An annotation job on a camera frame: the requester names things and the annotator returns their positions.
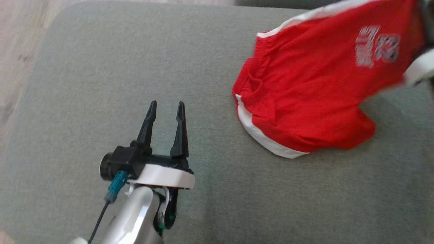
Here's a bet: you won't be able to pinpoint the left blue-plug black cable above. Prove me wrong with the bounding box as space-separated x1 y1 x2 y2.
87 171 130 244

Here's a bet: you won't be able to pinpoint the red shorts with white stripe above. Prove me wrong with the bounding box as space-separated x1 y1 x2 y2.
232 0 428 159

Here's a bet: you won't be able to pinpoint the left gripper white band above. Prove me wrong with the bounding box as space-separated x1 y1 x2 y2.
130 100 196 190

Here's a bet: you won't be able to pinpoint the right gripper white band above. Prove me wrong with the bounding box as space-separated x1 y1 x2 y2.
403 0 434 87

